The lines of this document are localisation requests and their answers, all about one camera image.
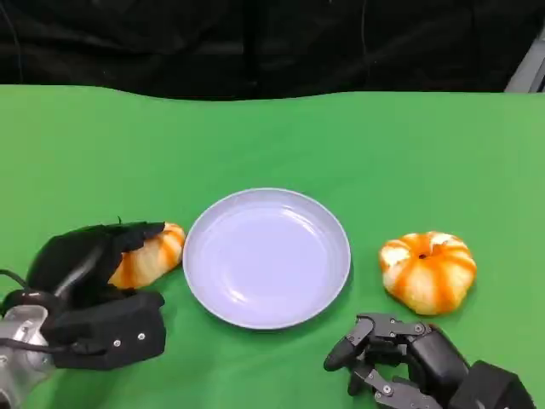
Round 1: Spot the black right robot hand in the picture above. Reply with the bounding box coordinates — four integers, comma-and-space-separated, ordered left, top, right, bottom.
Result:
323, 314, 473, 409

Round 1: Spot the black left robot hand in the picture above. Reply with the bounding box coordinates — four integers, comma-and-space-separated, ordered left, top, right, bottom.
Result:
24, 219, 167, 315

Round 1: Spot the orange white toy bread roll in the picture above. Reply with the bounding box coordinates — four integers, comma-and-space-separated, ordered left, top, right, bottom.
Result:
107, 222, 187, 291
378, 231, 478, 316

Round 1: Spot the lilac plate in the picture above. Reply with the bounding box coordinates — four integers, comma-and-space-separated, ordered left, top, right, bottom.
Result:
182, 187, 353, 331

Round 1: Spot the green table cloth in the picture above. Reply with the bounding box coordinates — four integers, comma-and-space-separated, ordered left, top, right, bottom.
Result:
0, 84, 545, 409

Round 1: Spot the black backdrop curtain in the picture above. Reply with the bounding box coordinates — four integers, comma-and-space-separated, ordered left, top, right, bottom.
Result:
0, 0, 545, 102

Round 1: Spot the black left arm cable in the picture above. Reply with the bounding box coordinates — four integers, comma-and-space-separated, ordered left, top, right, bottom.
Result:
0, 268, 59, 308

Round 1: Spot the grey metal frame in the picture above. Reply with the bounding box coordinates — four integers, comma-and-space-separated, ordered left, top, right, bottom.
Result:
504, 36, 545, 94

